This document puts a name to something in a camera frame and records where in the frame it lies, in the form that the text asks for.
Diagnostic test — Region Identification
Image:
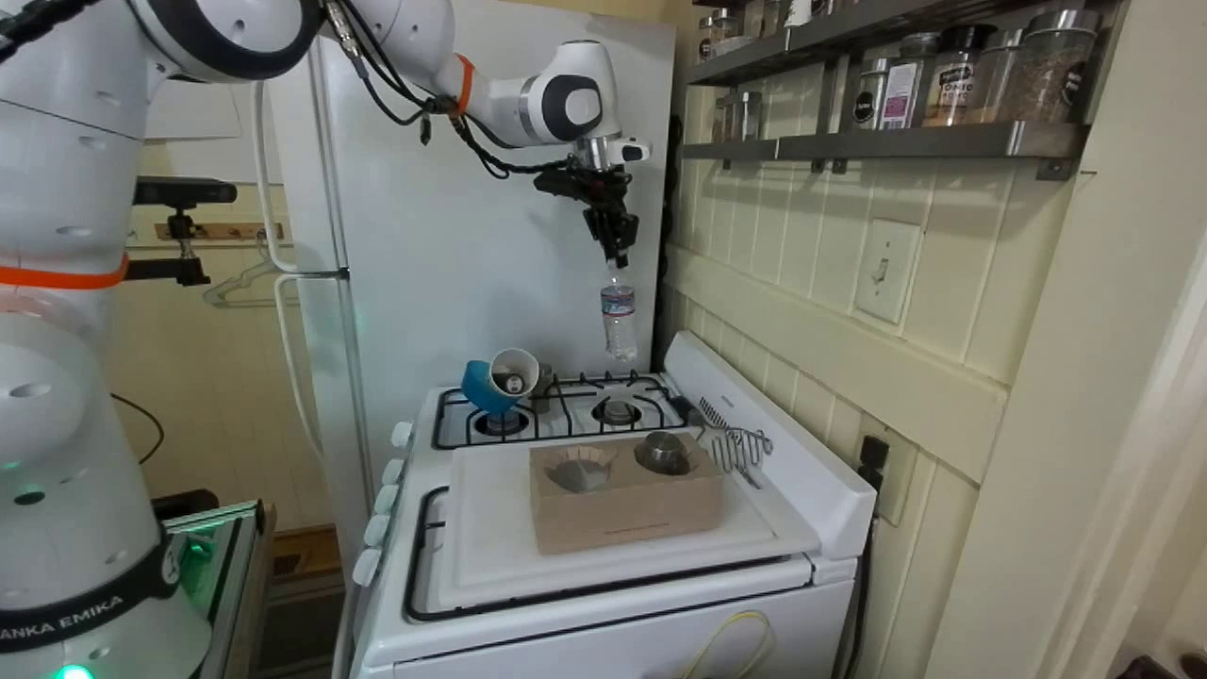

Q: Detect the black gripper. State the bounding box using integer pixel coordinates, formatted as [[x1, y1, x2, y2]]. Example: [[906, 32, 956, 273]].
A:
[[535, 164, 646, 277]]

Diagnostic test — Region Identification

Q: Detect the clear plastic water bottle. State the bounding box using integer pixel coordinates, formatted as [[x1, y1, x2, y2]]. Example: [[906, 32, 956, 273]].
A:
[[594, 263, 641, 371]]

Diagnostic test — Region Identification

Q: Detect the white refrigerator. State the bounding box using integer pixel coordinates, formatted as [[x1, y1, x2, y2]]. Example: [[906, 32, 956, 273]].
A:
[[306, 0, 678, 532]]

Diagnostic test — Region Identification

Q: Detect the white cup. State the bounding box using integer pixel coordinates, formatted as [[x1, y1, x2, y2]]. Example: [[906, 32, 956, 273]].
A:
[[487, 342, 548, 405]]

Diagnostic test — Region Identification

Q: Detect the black stove grate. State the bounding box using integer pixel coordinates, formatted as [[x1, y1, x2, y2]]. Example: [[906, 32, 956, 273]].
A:
[[428, 371, 699, 452]]

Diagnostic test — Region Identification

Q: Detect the blue mug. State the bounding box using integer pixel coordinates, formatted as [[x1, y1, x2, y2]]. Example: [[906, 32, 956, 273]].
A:
[[460, 360, 523, 423]]

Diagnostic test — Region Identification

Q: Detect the dark round metal strainer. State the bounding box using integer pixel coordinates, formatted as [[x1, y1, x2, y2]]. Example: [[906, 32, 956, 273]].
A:
[[629, 429, 699, 481]]

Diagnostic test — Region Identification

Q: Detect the small clear glass cup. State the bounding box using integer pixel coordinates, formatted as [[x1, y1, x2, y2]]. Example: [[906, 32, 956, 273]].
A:
[[543, 449, 613, 500]]

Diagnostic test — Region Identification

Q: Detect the beige cutting board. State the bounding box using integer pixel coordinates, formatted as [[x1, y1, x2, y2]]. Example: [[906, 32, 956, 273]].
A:
[[523, 429, 733, 559]]

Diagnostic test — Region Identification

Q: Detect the white-labelled spice jar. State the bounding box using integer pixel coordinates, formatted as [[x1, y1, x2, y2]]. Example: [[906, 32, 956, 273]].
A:
[[880, 53, 929, 136]]

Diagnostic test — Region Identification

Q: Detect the white gas stove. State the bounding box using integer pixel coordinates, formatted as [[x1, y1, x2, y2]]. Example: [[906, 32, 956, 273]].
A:
[[330, 327, 880, 679]]

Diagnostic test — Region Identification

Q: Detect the dark-lidded glass spice jar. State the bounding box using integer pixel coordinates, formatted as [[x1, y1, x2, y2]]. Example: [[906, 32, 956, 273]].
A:
[[921, 23, 1010, 131]]

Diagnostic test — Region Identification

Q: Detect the large glass spice jar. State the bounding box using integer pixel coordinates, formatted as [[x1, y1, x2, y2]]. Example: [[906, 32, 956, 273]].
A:
[[1004, 4, 1106, 129]]

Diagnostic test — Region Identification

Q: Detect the metal robot cart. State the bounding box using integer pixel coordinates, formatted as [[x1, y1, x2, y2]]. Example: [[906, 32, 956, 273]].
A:
[[147, 496, 279, 679]]

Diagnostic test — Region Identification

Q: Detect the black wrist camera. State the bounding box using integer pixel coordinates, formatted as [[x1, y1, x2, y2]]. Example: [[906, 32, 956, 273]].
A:
[[530, 164, 594, 203]]

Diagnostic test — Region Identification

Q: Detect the metal wire whisk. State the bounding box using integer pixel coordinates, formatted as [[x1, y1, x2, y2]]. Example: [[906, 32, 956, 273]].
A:
[[683, 396, 775, 481]]

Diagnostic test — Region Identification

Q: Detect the white light switch plate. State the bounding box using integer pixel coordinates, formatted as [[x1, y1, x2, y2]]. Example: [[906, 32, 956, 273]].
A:
[[853, 218, 924, 327]]

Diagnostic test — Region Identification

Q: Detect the grey wall shelf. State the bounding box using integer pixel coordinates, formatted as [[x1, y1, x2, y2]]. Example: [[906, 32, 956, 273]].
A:
[[675, 0, 1111, 183]]

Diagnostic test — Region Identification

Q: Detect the black plug with cord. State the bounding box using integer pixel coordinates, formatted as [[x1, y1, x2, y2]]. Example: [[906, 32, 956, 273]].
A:
[[834, 429, 892, 679]]

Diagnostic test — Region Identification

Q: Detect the white wire clothes hanger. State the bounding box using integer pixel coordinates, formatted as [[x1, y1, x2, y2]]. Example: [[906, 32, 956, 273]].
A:
[[203, 239, 350, 317]]

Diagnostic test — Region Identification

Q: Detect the black camera on stand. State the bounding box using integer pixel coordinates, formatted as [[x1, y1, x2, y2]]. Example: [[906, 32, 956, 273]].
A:
[[121, 175, 242, 291]]

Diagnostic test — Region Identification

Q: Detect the black floor cable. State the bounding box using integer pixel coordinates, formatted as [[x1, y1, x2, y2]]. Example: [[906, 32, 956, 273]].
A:
[[108, 388, 169, 468]]

